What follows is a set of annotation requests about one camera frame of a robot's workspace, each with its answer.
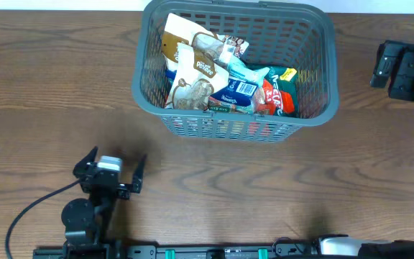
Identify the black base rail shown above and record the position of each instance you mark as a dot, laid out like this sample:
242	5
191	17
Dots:
283	250

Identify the dark grey plastic basket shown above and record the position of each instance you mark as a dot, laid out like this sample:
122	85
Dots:
298	36

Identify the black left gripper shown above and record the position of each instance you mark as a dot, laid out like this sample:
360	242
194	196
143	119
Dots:
81	172

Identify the beige brown foil pouch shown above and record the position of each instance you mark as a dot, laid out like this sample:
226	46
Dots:
197	78

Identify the small teal sachet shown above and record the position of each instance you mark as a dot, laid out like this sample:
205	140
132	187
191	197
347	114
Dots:
238	69

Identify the plain beige paper pouch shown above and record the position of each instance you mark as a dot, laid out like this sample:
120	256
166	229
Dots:
216	47

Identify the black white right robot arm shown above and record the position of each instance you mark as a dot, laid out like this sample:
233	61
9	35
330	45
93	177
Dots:
342	246

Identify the orange spaghetti packet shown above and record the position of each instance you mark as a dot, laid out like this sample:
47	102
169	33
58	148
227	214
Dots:
224	103

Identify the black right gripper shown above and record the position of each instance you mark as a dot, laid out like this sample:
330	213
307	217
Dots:
410	63

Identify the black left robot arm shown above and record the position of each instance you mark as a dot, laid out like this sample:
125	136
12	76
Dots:
86	221

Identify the tissue pocket pack bundle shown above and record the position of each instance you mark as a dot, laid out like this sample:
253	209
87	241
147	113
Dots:
235	86

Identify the green instant coffee bag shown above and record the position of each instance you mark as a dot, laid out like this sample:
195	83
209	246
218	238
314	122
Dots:
277	96

